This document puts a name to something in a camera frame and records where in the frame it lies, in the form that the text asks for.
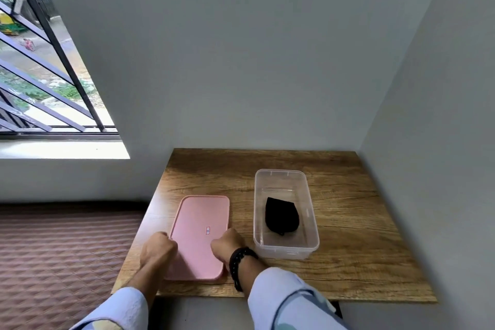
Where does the wooden table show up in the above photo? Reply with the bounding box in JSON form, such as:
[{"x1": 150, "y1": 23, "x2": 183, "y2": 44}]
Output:
[{"x1": 111, "y1": 148, "x2": 439, "y2": 304}]

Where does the black metal window grille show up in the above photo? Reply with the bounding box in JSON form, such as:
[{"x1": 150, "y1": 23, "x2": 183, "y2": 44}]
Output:
[{"x1": 0, "y1": 0, "x2": 119, "y2": 136}]

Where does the brown patterned mattress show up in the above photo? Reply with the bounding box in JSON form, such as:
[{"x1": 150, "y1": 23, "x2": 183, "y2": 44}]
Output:
[{"x1": 0, "y1": 201, "x2": 151, "y2": 330}]

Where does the person's right forearm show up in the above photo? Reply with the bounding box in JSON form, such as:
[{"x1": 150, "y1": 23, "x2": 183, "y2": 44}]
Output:
[{"x1": 231, "y1": 252, "x2": 349, "y2": 330}]

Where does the black cloth pouch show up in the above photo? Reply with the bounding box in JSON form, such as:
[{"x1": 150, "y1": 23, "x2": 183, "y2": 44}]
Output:
[{"x1": 265, "y1": 196, "x2": 300, "y2": 236}]

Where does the person's left forearm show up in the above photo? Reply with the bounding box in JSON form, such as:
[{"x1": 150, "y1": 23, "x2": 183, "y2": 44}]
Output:
[{"x1": 71, "y1": 264, "x2": 169, "y2": 330}]

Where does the person's left hand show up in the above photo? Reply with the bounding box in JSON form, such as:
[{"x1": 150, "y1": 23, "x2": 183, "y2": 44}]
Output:
[{"x1": 139, "y1": 232, "x2": 178, "y2": 277}]

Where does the clear plastic container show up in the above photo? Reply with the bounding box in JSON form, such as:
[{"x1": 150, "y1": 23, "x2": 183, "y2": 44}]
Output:
[{"x1": 253, "y1": 168, "x2": 320, "y2": 260}]

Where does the black bead bracelet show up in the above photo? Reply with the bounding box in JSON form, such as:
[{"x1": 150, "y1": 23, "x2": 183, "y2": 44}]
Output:
[{"x1": 228, "y1": 247, "x2": 259, "y2": 293}]

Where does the person's right hand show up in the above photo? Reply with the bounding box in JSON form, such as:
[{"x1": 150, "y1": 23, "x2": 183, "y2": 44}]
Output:
[{"x1": 210, "y1": 228, "x2": 247, "y2": 265}]

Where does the pink plastic lid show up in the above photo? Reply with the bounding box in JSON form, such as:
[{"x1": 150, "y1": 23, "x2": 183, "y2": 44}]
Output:
[{"x1": 164, "y1": 195, "x2": 231, "y2": 283}]

